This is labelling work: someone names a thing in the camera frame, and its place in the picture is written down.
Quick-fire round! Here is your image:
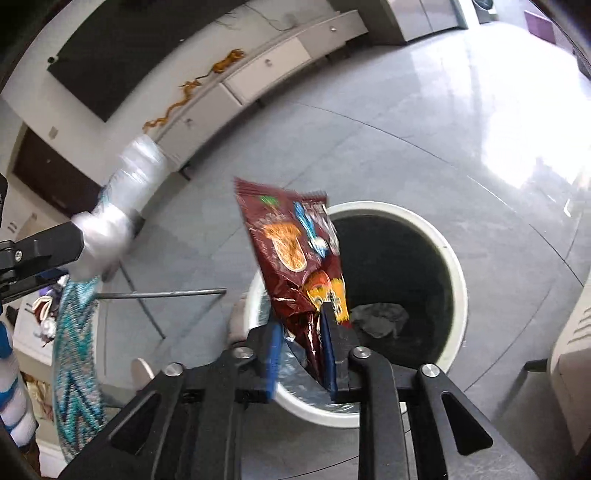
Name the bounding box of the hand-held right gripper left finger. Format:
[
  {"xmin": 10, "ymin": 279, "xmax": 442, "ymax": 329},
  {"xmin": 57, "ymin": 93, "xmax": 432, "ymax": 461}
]
[{"xmin": 60, "ymin": 320, "xmax": 284, "ymax": 480}]

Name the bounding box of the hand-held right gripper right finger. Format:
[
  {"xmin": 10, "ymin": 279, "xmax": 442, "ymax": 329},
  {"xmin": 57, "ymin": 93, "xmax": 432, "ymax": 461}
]
[{"xmin": 320, "ymin": 301, "xmax": 541, "ymax": 480}]

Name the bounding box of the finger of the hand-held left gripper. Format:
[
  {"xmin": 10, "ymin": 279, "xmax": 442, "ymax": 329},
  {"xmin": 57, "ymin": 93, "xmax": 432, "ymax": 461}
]
[
  {"xmin": 0, "ymin": 267, "xmax": 71, "ymax": 304},
  {"xmin": 0, "ymin": 222, "xmax": 85, "ymax": 285}
]

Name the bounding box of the red-brown snack packet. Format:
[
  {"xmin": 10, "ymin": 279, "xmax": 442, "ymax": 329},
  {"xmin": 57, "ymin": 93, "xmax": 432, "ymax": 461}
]
[{"xmin": 234, "ymin": 176, "xmax": 352, "ymax": 385}]

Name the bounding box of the white round trash bin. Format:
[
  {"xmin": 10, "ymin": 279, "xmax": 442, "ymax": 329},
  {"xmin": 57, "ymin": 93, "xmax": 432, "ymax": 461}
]
[{"xmin": 244, "ymin": 202, "xmax": 468, "ymax": 429}]

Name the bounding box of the person's left hand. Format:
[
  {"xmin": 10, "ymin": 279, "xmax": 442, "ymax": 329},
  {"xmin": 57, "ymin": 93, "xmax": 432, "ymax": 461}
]
[{"xmin": 0, "ymin": 318, "xmax": 39, "ymax": 449}]

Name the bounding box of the crumpled grey paper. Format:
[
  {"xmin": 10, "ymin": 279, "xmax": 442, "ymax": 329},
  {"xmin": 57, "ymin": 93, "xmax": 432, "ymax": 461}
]
[{"xmin": 351, "ymin": 302, "xmax": 410, "ymax": 340}]

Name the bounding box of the dark brown door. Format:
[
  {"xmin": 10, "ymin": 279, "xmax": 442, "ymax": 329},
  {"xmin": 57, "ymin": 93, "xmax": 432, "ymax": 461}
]
[{"xmin": 11, "ymin": 126, "xmax": 103, "ymax": 220}]

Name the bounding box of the teal zigzag knitted blanket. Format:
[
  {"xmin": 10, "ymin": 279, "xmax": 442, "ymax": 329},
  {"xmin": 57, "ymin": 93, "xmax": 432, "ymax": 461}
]
[{"xmin": 50, "ymin": 185, "xmax": 112, "ymax": 463}]

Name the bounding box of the long amber dragon ornament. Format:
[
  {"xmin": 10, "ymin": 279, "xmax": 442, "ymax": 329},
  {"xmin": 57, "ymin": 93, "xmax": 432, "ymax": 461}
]
[{"xmin": 142, "ymin": 78, "xmax": 205, "ymax": 133}]

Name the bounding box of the white slotted appliance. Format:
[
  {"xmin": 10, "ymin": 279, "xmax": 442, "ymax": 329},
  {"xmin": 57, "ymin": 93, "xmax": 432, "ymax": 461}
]
[{"xmin": 524, "ymin": 267, "xmax": 591, "ymax": 456}]

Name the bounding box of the short amber dragon ornament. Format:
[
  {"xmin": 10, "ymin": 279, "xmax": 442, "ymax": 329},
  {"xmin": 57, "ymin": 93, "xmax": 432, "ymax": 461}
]
[{"xmin": 209, "ymin": 48, "xmax": 246, "ymax": 75}]

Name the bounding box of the white television cabinet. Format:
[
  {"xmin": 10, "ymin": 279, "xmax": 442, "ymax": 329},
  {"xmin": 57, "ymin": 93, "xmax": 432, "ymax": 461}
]
[{"xmin": 154, "ymin": 9, "xmax": 370, "ymax": 182}]

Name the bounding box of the grey cabinet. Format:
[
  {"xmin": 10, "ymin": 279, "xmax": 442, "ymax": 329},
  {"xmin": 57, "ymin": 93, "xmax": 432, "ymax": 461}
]
[{"xmin": 379, "ymin": 0, "xmax": 470, "ymax": 46}]

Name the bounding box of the washing machine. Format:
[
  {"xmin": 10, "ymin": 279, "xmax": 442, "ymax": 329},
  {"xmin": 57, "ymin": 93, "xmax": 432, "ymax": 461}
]
[{"xmin": 471, "ymin": 0, "xmax": 500, "ymax": 24}]

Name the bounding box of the purple box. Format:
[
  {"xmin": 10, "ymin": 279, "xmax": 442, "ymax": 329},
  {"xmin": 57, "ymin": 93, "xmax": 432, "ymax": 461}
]
[{"xmin": 523, "ymin": 10, "xmax": 557, "ymax": 44}]

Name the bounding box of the metal table frame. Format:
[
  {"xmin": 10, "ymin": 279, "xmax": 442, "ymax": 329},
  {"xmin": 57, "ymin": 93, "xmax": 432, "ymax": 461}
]
[{"xmin": 95, "ymin": 261, "xmax": 228, "ymax": 341}]

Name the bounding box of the black wall television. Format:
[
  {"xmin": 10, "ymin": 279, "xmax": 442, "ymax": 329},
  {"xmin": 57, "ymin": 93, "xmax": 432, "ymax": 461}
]
[{"xmin": 46, "ymin": 0, "xmax": 254, "ymax": 123}]

